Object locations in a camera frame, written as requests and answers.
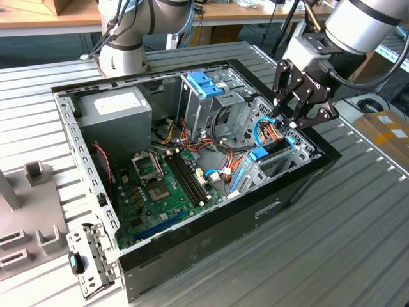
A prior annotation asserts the cardboard box with labels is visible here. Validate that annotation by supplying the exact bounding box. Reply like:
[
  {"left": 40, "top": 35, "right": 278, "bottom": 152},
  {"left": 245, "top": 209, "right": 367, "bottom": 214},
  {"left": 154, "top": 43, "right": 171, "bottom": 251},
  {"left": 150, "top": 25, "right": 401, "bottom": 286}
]
[{"left": 353, "top": 111, "right": 409, "bottom": 167}]

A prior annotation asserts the yellow orange wire bundle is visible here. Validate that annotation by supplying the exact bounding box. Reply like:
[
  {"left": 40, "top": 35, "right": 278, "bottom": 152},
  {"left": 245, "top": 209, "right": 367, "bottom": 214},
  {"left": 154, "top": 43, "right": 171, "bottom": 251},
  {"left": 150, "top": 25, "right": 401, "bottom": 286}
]
[{"left": 155, "top": 123, "right": 177, "bottom": 145}]

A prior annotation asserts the brown wooden box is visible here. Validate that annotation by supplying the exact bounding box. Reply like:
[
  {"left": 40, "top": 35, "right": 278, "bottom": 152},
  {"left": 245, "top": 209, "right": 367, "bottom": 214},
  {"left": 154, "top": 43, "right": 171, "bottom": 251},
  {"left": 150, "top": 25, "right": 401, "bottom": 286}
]
[{"left": 31, "top": 0, "right": 76, "bottom": 16}]

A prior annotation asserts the black open PC case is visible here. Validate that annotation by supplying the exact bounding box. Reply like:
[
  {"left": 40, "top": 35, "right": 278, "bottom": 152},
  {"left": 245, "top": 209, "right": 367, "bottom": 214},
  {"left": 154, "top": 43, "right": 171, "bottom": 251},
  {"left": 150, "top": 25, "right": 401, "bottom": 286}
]
[{"left": 50, "top": 58, "right": 343, "bottom": 303}]

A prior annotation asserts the blue plastic drive latch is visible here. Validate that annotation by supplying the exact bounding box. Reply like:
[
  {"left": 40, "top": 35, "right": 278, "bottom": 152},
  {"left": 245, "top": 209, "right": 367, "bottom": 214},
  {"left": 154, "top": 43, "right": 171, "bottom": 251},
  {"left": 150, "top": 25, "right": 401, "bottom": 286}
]
[{"left": 187, "top": 71, "right": 226, "bottom": 99}]

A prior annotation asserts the red orange wire bundle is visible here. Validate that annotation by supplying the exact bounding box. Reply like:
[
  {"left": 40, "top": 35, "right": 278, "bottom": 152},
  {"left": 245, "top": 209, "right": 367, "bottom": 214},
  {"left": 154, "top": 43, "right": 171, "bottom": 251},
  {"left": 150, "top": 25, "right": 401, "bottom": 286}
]
[{"left": 178, "top": 118, "right": 245, "bottom": 183}]

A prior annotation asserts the hard disk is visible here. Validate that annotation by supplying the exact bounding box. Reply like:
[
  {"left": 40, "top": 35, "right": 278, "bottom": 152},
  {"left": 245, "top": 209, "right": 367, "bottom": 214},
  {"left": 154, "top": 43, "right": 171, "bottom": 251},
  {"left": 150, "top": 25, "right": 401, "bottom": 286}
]
[{"left": 229, "top": 136, "right": 297, "bottom": 194}]

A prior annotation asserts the metal disk bay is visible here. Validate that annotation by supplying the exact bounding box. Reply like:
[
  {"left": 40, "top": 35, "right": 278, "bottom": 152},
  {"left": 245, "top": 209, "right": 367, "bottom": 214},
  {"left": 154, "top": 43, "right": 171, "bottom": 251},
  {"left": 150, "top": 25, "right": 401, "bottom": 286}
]
[{"left": 228, "top": 137, "right": 322, "bottom": 201}]

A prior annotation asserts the grey power supply unit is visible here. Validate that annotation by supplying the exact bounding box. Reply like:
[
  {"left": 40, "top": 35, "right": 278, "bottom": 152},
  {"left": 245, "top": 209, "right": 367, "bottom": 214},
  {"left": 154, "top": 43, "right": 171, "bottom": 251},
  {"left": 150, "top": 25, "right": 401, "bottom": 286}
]
[{"left": 75, "top": 85, "right": 153, "bottom": 161}]

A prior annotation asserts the green motherboard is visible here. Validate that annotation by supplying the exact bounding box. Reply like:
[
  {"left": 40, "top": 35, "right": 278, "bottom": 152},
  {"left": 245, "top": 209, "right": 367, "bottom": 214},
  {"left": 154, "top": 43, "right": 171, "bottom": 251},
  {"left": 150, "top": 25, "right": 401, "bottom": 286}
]
[{"left": 111, "top": 147, "right": 224, "bottom": 251}]

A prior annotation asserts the black latch blue button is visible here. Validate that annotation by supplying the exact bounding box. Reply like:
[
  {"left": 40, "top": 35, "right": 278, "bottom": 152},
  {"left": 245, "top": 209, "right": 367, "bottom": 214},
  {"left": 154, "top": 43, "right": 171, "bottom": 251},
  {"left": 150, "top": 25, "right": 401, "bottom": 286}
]
[{"left": 68, "top": 251, "right": 86, "bottom": 276}]

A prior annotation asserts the grey parts rack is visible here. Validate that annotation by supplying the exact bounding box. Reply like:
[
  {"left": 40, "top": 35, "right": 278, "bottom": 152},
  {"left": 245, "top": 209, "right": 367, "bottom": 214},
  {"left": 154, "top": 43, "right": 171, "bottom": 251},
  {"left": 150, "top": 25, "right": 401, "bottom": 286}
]
[{"left": 0, "top": 161, "right": 70, "bottom": 283}]

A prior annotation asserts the black cable coil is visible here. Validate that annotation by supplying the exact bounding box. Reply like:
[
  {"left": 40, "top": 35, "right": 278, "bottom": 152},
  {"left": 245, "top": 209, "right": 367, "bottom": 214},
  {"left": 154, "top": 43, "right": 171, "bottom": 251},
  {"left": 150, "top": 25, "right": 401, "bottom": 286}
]
[{"left": 357, "top": 98, "right": 386, "bottom": 113}]

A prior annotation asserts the metal socket cover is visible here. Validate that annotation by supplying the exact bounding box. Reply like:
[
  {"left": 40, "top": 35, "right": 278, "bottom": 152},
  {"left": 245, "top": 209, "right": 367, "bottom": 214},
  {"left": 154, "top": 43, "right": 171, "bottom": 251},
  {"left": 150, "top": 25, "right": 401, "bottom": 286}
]
[{"left": 130, "top": 148, "right": 165, "bottom": 185}]

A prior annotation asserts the black tripod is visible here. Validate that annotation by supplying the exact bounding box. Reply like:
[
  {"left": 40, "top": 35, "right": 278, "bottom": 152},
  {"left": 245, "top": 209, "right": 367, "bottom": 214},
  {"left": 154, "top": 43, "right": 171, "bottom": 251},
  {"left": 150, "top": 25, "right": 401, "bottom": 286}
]
[{"left": 271, "top": 0, "right": 303, "bottom": 60}]

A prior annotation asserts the plain cardboard box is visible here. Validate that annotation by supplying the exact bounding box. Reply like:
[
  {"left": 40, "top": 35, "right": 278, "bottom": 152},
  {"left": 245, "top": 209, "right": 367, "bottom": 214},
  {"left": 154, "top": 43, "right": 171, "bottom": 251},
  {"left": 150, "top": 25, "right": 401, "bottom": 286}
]
[{"left": 346, "top": 52, "right": 387, "bottom": 83}]

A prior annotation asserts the black cable with plug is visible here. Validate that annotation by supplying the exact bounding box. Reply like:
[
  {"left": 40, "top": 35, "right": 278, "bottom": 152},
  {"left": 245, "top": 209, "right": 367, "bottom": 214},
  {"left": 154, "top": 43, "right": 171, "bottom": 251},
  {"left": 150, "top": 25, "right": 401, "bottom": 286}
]
[{"left": 79, "top": 0, "right": 128, "bottom": 61}]

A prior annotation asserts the metal frame slat table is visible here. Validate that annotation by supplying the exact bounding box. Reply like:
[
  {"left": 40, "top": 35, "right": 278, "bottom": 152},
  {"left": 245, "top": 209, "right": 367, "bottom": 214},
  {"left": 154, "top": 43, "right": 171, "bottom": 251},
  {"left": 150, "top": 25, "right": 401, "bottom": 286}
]
[{"left": 373, "top": 27, "right": 409, "bottom": 97}]

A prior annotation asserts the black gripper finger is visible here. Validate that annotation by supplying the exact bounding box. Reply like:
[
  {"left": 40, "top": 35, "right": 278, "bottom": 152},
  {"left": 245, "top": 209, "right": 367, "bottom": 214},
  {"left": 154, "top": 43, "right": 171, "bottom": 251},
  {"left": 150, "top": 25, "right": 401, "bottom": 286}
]
[
  {"left": 289, "top": 95, "right": 339, "bottom": 129},
  {"left": 271, "top": 59, "right": 313, "bottom": 118}
]

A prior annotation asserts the CPU socket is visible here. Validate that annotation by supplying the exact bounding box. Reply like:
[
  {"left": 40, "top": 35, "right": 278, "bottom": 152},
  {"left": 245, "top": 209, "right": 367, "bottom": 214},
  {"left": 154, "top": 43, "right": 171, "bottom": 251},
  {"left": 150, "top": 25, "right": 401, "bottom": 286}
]
[{"left": 146, "top": 180, "right": 173, "bottom": 203}]

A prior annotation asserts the red black fan wire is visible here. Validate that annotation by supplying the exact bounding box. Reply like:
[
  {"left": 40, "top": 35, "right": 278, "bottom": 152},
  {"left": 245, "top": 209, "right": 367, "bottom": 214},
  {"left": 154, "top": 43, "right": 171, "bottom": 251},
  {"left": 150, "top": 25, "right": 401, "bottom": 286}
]
[{"left": 91, "top": 143, "right": 114, "bottom": 187}]

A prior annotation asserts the blue expansion slot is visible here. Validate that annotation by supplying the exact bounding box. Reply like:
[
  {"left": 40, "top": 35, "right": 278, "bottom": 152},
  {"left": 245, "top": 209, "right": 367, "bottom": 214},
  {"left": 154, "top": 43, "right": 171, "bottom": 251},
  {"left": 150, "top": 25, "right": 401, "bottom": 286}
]
[{"left": 132, "top": 209, "right": 185, "bottom": 243}]

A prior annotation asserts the red yellow power wire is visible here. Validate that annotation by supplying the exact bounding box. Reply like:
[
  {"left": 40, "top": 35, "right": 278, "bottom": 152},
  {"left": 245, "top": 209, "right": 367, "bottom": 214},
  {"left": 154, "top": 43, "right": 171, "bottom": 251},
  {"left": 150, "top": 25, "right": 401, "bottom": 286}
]
[{"left": 261, "top": 117, "right": 287, "bottom": 140}]

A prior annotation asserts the short blue wire white plug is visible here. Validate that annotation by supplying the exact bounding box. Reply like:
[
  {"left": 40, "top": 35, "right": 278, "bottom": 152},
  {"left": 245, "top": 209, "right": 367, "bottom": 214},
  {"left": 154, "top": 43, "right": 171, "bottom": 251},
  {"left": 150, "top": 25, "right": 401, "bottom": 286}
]
[{"left": 203, "top": 166, "right": 238, "bottom": 184}]

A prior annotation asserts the metal slot bracket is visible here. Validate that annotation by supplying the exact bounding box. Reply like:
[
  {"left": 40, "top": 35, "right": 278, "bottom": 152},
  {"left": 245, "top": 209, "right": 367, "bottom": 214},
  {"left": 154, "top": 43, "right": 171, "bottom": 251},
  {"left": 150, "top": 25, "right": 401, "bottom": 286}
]
[{"left": 65, "top": 222, "right": 124, "bottom": 301}]

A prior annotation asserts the long blue data wire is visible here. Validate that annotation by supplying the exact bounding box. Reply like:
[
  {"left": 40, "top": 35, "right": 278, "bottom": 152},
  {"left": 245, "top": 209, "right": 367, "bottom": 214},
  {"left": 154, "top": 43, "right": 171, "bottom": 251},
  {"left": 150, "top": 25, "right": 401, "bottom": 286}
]
[{"left": 252, "top": 116, "right": 279, "bottom": 148}]

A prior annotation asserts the black RAM slot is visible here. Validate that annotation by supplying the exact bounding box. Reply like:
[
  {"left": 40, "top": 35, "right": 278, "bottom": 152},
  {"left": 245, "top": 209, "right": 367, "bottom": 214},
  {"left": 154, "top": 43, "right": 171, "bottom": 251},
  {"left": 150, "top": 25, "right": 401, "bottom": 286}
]
[
  {"left": 172, "top": 152, "right": 212, "bottom": 202},
  {"left": 164, "top": 153, "right": 204, "bottom": 207}
]

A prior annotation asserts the wooden desk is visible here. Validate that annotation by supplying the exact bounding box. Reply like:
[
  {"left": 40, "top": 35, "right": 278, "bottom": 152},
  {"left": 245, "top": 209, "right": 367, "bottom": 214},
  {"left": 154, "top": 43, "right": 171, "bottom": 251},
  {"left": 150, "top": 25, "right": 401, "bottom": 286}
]
[
  {"left": 191, "top": 0, "right": 330, "bottom": 60},
  {"left": 0, "top": 0, "right": 105, "bottom": 38}
]

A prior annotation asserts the metal drive cage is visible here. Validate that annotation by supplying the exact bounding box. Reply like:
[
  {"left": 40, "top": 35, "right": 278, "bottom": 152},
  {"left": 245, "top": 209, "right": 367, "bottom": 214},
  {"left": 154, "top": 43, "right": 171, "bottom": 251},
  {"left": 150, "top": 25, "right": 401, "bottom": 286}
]
[{"left": 176, "top": 68, "right": 256, "bottom": 145}]

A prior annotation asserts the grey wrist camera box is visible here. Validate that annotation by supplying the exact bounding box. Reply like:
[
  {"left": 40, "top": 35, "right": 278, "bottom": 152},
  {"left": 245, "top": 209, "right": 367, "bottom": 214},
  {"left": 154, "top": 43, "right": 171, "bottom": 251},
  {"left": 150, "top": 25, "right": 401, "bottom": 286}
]
[{"left": 285, "top": 31, "right": 335, "bottom": 70}]

